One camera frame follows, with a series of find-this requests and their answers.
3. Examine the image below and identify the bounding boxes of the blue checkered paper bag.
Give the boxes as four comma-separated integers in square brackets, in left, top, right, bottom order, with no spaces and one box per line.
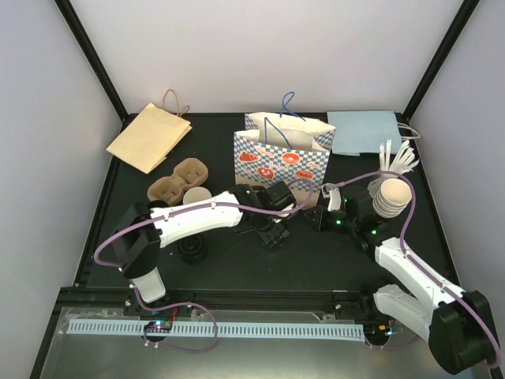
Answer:
[234,92,336,208]

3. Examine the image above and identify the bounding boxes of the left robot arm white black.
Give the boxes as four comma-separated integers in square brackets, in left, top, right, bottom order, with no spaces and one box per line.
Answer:
[111,182,297,315]

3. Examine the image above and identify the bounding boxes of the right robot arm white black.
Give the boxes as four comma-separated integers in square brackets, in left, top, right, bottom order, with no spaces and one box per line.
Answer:
[305,185,502,374]

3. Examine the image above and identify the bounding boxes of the white paper coffee cup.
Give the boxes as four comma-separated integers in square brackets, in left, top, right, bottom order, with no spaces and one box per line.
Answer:
[182,186,212,205]

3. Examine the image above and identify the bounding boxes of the stack of paper cups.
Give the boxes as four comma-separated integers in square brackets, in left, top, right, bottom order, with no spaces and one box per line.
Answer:
[372,178,413,219]

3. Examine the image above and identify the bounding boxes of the stack of black lids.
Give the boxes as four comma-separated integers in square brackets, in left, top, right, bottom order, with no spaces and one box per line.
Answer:
[177,235,207,265]

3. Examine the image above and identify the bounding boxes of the light blue paper bag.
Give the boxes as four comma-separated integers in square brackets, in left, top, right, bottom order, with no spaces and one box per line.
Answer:
[327,111,421,156]

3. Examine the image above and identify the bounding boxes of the brown cardboard cup carrier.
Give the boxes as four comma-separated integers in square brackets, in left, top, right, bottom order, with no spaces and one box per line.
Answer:
[147,158,208,205]

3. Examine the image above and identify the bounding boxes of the small electronics board right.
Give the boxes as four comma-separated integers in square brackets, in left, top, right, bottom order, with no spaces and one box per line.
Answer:
[364,324,399,340]

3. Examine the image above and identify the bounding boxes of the small electronics board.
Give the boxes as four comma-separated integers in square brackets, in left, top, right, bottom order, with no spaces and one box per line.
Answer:
[364,324,399,340]
[143,321,172,336]

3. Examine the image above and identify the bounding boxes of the small electronics board left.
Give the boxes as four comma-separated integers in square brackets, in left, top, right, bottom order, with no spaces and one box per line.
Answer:
[143,321,172,336]

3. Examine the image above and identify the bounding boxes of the brown kraft paper bag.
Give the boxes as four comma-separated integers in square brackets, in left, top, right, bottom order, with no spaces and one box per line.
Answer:
[107,88,192,174]

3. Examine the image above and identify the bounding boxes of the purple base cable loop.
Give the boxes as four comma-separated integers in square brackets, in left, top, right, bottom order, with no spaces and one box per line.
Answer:
[142,302,219,353]

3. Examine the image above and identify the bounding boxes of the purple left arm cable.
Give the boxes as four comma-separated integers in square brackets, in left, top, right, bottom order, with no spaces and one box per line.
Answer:
[93,179,316,315]

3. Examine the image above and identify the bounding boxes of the light blue slotted cable duct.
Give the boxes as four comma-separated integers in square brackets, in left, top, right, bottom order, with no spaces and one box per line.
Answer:
[66,319,365,342]

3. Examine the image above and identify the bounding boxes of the right black frame post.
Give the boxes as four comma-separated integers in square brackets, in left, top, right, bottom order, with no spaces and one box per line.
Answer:
[402,0,480,122]

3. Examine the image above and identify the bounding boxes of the black frame post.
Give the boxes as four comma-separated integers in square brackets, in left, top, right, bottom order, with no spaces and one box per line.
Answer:
[54,0,129,123]
[402,0,480,122]

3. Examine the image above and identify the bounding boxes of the left black frame post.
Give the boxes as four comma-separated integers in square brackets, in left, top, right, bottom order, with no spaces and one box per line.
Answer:
[54,0,129,123]

